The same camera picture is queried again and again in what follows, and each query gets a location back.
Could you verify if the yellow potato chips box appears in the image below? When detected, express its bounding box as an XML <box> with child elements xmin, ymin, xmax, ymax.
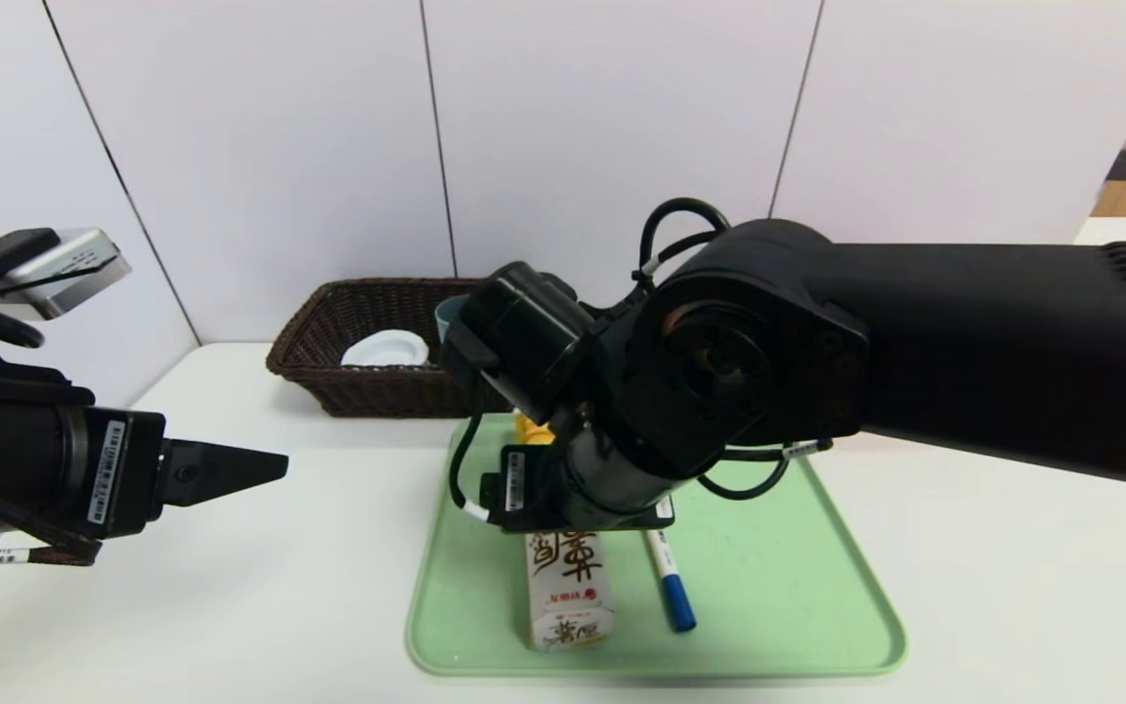
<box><xmin>514</xmin><ymin>411</ymin><xmax>616</xmax><ymax>651</ymax></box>

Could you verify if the white marker with blue cap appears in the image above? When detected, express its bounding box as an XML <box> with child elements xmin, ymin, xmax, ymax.
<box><xmin>646</xmin><ymin>499</ymin><xmax>698</xmax><ymax>633</ymax></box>

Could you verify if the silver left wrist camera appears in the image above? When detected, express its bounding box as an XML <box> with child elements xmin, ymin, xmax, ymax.
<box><xmin>0</xmin><ymin>228</ymin><xmax>132</xmax><ymax>322</ymax></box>

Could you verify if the clear tape roll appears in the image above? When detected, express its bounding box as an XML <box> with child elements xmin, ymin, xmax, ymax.
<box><xmin>340</xmin><ymin>330</ymin><xmax>430</xmax><ymax>369</ymax></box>

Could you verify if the dark brown wicker basket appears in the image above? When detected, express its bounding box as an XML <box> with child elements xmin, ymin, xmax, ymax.
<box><xmin>267</xmin><ymin>279</ymin><xmax>515</xmax><ymax>419</ymax></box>

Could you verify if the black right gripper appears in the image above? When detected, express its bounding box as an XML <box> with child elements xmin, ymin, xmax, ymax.
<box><xmin>480</xmin><ymin>407</ymin><xmax>675</xmax><ymax>534</ymax></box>

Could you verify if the light green plastic tray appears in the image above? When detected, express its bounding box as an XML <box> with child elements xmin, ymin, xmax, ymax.
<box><xmin>406</xmin><ymin>412</ymin><xmax>906</xmax><ymax>678</ymax></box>

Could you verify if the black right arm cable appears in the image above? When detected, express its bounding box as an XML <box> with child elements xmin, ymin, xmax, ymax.
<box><xmin>636</xmin><ymin>198</ymin><xmax>732</xmax><ymax>285</ymax></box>

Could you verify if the blue-grey plastic cup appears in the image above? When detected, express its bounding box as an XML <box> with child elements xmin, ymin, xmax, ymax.
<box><xmin>434</xmin><ymin>296</ymin><xmax>474</xmax><ymax>365</ymax></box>

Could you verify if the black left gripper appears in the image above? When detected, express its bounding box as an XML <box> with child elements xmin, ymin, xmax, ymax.
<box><xmin>0</xmin><ymin>400</ymin><xmax>290</xmax><ymax>541</ymax></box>

